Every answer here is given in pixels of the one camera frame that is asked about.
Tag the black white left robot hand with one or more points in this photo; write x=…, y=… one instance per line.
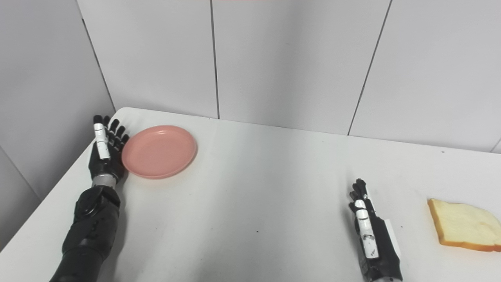
x=103, y=164

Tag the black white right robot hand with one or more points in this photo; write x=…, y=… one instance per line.
x=379, y=250

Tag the pink round plate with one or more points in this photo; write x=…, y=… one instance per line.
x=159, y=152

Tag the slice of bread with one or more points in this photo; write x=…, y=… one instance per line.
x=465, y=225

